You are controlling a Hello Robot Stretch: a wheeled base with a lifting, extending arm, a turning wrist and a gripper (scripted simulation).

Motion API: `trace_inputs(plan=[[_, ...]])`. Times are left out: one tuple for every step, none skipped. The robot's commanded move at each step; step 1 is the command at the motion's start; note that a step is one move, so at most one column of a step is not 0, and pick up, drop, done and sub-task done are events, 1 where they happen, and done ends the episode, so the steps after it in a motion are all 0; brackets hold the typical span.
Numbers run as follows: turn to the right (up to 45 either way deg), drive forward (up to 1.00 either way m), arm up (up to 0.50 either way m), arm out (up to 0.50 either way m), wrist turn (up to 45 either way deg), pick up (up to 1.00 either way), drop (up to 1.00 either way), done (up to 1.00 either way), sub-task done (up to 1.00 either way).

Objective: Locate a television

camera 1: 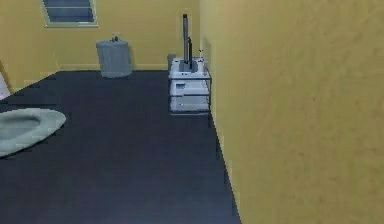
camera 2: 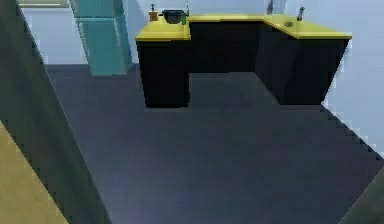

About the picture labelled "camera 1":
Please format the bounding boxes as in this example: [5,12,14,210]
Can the grey ribbed bin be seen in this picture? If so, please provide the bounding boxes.
[95,33,133,79]

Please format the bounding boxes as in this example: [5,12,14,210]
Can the white shelf stand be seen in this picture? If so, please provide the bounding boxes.
[167,56,213,117]

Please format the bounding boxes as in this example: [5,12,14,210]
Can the white framed window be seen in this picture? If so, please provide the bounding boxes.
[40,0,100,28]

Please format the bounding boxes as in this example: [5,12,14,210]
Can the white furniture corner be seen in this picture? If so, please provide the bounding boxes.
[0,71,12,101]

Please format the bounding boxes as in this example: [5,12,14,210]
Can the grey flat television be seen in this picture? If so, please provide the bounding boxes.
[178,13,199,73]

